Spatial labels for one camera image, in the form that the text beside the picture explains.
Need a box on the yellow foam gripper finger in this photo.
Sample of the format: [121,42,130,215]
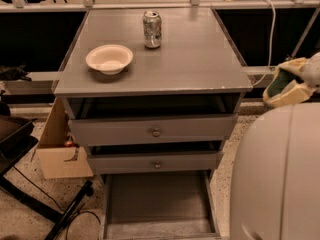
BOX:
[275,57,308,76]
[263,82,316,108]

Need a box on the dark green yellow sponge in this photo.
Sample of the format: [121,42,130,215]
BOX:
[266,68,302,98]

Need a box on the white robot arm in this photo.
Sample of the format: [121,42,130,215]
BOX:
[230,53,320,240]

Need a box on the grey top drawer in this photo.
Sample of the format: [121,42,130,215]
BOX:
[69,114,237,146]

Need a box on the grey drawer cabinet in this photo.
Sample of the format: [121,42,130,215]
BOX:
[53,6,254,178]

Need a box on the grey open bottom drawer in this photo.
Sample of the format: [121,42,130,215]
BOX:
[99,171,221,240]

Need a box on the grey middle drawer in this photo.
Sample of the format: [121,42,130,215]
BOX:
[87,151,223,174]

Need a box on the silver soda can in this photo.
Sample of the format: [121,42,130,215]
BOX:
[142,10,162,49]

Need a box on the white paper bowl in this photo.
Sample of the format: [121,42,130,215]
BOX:
[85,45,133,75]

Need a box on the black stand leg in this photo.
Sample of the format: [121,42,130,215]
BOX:
[44,181,93,240]

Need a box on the cardboard box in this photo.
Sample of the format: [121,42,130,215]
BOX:
[36,98,93,179]

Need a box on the white cable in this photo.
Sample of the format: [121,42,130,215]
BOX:
[250,0,278,88]

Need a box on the aluminium frame rail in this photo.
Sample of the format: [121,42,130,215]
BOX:
[0,66,274,95]

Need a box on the black floor cable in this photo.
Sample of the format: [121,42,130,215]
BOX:
[13,166,102,240]

